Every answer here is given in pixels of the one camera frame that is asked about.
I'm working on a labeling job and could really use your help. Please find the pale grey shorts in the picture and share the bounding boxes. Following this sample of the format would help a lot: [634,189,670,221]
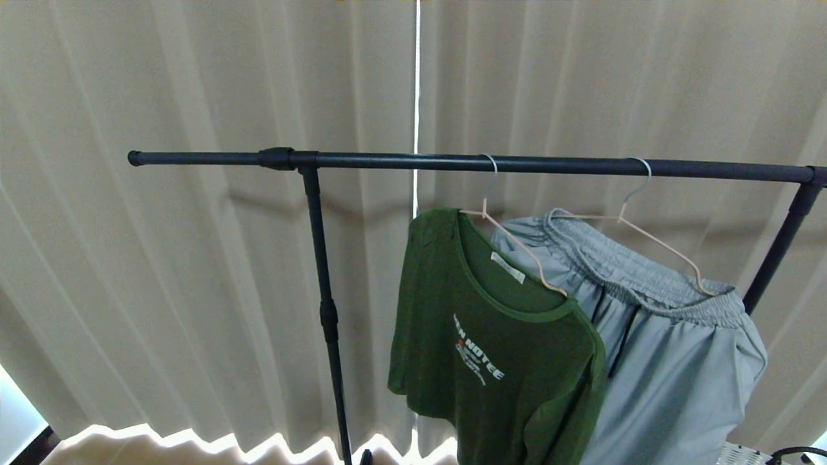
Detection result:
[491,208,769,465]

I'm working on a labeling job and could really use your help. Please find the black clothes rack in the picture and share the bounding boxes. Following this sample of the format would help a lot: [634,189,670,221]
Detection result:
[127,147,827,465]

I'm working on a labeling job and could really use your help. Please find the pink clothes hanger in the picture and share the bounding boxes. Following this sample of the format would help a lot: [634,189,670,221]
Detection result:
[552,157,719,298]
[459,154,569,299]

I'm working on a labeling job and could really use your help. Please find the beige curtain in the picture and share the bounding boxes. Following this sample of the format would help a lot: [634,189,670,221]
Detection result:
[0,0,827,456]

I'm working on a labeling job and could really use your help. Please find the green garment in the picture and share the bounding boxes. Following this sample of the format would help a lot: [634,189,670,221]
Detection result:
[388,208,608,465]

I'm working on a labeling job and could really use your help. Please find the white laundry basket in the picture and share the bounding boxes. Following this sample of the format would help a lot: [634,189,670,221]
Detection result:
[717,441,827,465]

